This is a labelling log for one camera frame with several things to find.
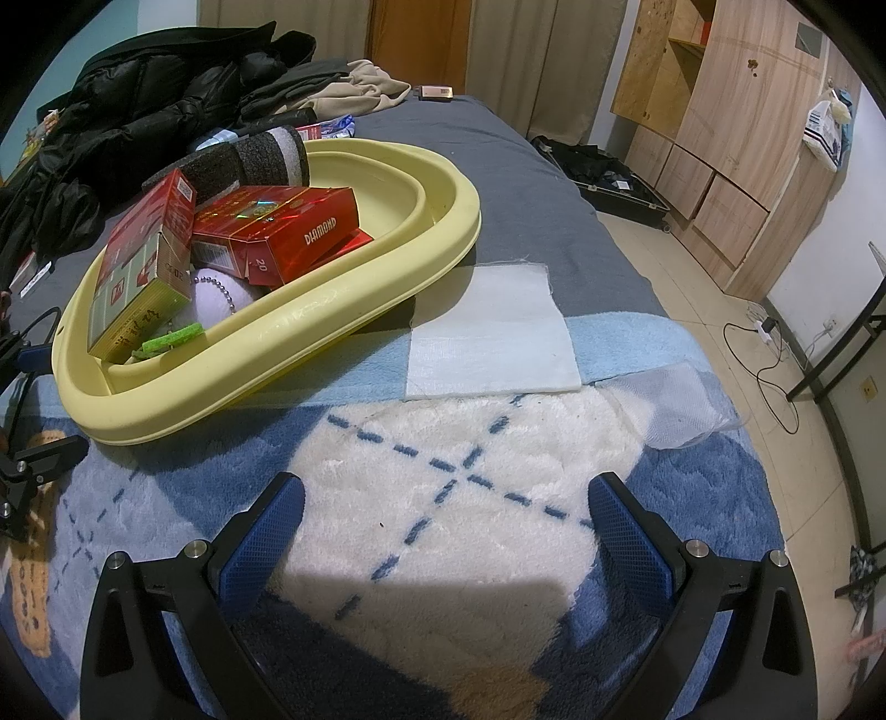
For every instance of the grey bed sheet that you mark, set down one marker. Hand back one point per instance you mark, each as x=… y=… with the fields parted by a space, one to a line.
x=547 y=208

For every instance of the beige curtain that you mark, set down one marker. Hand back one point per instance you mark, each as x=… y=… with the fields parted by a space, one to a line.
x=533 y=55

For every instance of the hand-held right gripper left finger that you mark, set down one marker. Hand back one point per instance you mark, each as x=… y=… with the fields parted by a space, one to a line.
x=259 y=554

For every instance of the white and blue plastic bag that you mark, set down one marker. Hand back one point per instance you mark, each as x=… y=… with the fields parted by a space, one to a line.
x=827 y=131

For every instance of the black puffer jacket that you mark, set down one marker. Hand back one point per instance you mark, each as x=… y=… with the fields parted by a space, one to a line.
x=124 y=97

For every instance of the white cloth square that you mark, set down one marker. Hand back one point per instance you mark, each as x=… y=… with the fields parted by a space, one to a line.
x=491 y=332

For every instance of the small box on bed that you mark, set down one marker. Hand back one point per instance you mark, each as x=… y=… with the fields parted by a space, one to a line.
x=436 y=93

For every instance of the blue and white plaid blanket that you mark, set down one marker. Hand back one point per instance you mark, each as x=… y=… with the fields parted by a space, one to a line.
x=443 y=498

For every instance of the black folding table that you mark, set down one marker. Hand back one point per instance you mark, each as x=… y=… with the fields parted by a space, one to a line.
x=841 y=360

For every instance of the dark grey foam roll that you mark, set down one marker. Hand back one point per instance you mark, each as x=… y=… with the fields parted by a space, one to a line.
x=256 y=163

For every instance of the shiny red box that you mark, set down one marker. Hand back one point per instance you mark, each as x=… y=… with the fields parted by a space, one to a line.
x=291 y=228

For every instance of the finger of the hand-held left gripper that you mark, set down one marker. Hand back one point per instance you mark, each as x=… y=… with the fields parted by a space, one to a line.
x=34 y=358
x=48 y=453

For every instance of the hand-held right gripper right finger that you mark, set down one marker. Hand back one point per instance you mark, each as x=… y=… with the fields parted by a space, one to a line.
x=626 y=547

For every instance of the yellow wall socket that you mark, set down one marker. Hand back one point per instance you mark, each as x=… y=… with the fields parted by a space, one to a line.
x=867 y=388

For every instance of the white mesh cloth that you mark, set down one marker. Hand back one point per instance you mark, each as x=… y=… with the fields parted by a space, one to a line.
x=675 y=405

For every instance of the red and blue tissue packet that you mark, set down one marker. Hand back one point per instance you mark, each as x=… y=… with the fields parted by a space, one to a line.
x=332 y=127

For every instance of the red and white carton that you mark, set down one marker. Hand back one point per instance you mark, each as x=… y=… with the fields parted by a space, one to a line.
x=138 y=256

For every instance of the white wall socket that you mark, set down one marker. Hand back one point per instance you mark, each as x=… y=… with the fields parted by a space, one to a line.
x=825 y=327

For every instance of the green plastic clip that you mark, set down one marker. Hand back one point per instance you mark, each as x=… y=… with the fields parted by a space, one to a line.
x=173 y=339

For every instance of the white power strip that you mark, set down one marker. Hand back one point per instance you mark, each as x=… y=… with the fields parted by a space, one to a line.
x=765 y=327

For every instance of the open black suitcase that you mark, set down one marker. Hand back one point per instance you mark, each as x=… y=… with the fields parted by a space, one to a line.
x=609 y=180

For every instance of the wooden wardrobe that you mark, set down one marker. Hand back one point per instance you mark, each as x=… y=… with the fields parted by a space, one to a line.
x=727 y=138

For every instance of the beige garment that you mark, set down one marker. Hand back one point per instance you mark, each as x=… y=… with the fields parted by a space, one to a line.
x=377 y=86

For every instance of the dark grey garment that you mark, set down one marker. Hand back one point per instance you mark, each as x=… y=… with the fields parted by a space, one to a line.
x=304 y=86

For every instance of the yellow plastic basin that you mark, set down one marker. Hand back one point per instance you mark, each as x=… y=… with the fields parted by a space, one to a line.
x=387 y=228

